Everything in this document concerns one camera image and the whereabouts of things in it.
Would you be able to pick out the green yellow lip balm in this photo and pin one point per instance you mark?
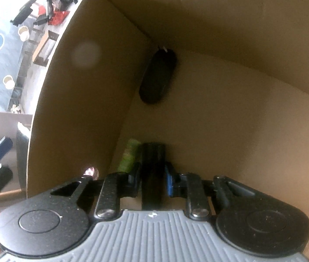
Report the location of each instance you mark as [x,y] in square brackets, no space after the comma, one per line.
[128,155]

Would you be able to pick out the black rectangular tube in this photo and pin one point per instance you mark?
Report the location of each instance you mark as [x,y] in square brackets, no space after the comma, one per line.
[153,174]

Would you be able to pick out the large brown cardboard box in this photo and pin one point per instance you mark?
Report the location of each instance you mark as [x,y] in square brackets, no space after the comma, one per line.
[225,101]

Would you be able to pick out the white bowl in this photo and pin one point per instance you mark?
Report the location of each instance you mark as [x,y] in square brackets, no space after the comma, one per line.
[9,82]
[23,32]

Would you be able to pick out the red plastic bag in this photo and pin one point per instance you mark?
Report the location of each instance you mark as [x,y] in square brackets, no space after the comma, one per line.
[59,17]

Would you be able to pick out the black oval case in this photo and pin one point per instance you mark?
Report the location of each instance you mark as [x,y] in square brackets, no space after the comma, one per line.
[158,76]

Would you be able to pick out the black padded seat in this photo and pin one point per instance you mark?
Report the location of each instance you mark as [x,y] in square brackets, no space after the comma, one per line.
[25,9]

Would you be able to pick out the wooden stool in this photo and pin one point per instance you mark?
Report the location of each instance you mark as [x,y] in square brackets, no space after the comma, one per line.
[45,49]

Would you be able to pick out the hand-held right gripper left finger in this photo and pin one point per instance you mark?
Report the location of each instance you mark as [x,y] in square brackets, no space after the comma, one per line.
[134,180]

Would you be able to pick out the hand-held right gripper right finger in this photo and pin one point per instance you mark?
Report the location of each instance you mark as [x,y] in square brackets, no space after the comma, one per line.
[170,182]

